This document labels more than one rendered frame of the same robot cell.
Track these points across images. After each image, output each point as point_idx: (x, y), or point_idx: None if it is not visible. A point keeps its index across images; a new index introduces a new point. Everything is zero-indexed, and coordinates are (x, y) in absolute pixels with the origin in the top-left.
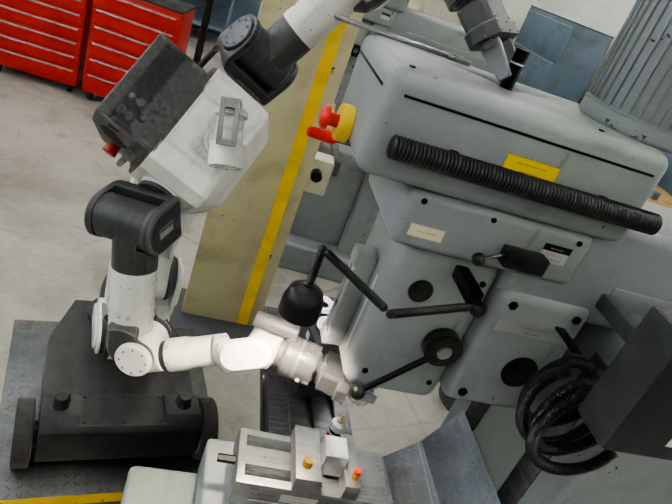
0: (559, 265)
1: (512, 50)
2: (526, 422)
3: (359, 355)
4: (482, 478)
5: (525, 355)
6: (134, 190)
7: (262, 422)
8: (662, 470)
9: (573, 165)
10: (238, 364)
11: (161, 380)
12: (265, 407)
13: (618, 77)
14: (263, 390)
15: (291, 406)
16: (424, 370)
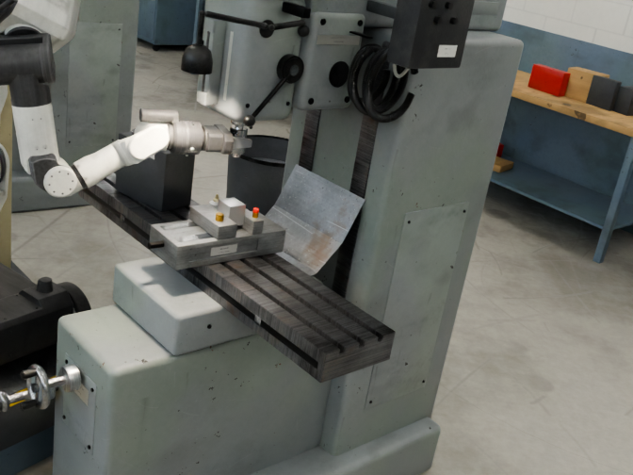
0: None
1: None
2: (358, 96)
3: (240, 94)
4: (334, 191)
5: (339, 59)
6: (9, 38)
7: (148, 239)
8: (439, 109)
9: None
10: (146, 151)
11: (3, 288)
12: (144, 228)
13: None
14: (131, 222)
15: (165, 218)
16: (283, 94)
